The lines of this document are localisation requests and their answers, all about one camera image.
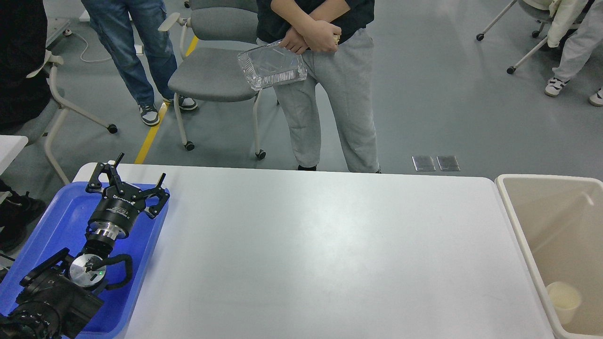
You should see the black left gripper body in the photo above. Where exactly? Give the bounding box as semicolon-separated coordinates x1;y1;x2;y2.
88;185;144;240

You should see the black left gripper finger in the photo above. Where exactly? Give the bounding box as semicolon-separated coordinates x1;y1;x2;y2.
134;173;171;219
86;153;125;194

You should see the clear plastic container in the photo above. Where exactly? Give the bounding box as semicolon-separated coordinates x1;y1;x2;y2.
237;41;308;91

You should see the white paper cup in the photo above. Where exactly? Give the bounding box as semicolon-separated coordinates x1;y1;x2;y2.
546;281;582;325

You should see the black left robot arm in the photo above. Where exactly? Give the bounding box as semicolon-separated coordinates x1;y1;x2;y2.
1;160;170;339

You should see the person's right hand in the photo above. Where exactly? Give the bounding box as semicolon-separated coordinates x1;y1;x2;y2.
278;26;309;55

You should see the person's left hand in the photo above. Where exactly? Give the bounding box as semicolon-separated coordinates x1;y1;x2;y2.
296;19;341;53

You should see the blue plastic tray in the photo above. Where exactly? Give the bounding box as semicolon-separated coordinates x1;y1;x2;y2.
0;182;169;339

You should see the white chair at left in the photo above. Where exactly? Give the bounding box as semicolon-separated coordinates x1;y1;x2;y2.
10;50;118;185

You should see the white side table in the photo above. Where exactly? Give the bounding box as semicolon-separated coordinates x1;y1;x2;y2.
0;135;28;175

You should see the grey office chair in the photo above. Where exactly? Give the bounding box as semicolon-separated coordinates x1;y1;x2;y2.
158;0;266;160

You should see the person in blue jeans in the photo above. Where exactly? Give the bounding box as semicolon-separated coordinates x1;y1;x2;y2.
80;0;198;127

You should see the person in black at left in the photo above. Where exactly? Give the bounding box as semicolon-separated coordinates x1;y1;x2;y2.
0;0;51;252

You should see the person in grey trousers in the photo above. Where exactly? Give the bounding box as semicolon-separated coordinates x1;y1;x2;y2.
257;0;381;173

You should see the metal floor plate left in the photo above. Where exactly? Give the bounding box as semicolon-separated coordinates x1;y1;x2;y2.
412;156;436;172

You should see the metal floor plate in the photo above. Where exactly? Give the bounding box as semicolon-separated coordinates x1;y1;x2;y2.
412;156;436;172
436;156;461;172

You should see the metal floor plate right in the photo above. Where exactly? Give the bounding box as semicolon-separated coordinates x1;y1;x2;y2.
436;156;461;172

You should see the beige plastic bin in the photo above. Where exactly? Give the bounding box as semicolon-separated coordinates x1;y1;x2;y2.
495;174;603;339

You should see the chair at top right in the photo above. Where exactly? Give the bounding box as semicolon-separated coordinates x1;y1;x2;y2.
476;0;594;75

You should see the person in white trousers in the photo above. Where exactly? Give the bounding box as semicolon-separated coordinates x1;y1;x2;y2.
544;0;603;98

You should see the white floor cable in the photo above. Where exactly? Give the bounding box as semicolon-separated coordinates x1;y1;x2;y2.
64;28;114;63

